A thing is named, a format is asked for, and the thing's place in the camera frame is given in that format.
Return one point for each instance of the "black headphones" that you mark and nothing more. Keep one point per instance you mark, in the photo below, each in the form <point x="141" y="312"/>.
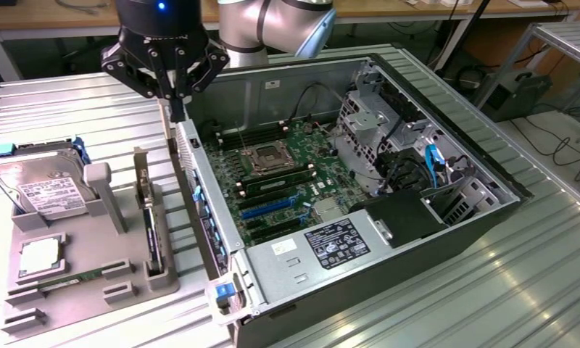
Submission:
<point x="468" y="78"/>

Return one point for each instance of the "blue case latch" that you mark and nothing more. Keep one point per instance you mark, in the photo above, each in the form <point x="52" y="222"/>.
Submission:
<point x="221" y="291"/>

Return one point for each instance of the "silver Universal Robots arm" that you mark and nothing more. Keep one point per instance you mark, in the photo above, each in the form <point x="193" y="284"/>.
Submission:
<point x="250" y="21"/>

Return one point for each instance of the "black tripod pole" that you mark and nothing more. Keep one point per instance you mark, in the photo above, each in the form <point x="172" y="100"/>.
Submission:
<point x="464" y="32"/>

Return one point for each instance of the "silver metal disk bay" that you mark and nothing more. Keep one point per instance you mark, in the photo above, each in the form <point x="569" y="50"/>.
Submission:
<point x="366" y="123"/>

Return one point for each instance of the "black plastic air shroud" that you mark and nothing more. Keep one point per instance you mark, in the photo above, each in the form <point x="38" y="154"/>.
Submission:
<point x="396" y="217"/>

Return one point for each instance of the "wooden desk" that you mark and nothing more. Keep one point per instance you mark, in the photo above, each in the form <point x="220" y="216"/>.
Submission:
<point x="42" y="18"/>

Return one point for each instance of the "grey parts rack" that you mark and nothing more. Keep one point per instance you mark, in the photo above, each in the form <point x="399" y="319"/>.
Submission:
<point x="92" y="308"/>

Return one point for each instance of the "loose green RAM stick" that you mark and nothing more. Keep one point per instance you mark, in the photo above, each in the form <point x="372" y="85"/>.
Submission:
<point x="72" y="280"/>

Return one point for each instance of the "installed green RAM stick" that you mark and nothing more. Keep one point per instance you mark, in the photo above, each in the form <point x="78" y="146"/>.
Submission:
<point x="280" y="183"/>

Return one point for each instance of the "small silver chipset heatsink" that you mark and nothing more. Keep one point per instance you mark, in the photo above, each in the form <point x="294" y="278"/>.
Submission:
<point x="328" y="211"/>

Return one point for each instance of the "silver hard disk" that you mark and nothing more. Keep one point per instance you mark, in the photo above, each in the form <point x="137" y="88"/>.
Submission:
<point x="33" y="177"/>

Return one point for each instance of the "silver power supply unit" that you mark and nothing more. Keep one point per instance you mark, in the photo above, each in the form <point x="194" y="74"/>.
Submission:
<point x="289" y="264"/>

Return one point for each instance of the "blue disk caddy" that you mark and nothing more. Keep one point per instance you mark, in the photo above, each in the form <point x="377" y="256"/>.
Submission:
<point x="0" y="149"/>

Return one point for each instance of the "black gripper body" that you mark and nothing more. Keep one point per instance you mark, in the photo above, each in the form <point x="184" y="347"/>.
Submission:
<point x="158" y="32"/>

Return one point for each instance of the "aluminium slatted side table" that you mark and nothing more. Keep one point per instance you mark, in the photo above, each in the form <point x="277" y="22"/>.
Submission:
<point x="568" y="40"/>

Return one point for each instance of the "graphics card with metal bracket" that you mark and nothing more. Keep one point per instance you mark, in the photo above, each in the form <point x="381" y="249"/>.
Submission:
<point x="149" y="217"/>

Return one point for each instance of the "blue expansion slot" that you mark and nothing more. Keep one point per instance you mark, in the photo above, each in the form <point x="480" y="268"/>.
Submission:
<point x="268" y="209"/>

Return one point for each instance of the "green motherboard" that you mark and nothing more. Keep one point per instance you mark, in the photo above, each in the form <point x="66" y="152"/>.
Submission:
<point x="313" y="154"/>

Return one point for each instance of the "silver CPU chip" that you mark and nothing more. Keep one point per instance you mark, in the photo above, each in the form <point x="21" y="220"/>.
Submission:
<point x="38" y="256"/>

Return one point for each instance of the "open black PC case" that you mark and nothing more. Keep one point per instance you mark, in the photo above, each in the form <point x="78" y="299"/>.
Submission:
<point x="348" y="308"/>

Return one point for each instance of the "CPU socket with metal frame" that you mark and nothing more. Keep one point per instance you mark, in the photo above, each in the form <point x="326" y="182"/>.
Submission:
<point x="265" y="156"/>

